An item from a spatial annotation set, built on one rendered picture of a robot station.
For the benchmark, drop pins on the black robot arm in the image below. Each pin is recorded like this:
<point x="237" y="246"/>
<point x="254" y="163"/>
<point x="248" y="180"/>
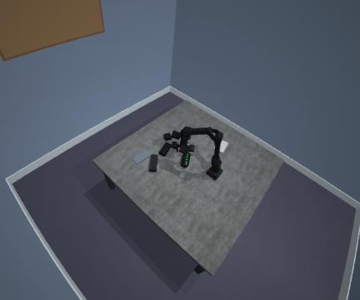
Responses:
<point x="186" y="134"/>

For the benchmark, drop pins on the dark grey controller unit with green rocker switches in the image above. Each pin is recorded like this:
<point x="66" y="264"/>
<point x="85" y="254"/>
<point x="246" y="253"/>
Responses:
<point x="185" y="160"/>

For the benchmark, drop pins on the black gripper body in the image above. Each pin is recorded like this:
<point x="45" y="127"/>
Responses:
<point x="190" y="147"/>

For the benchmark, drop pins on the white flat panel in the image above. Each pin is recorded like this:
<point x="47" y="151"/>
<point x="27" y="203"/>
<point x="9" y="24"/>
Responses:
<point x="223" y="146"/>

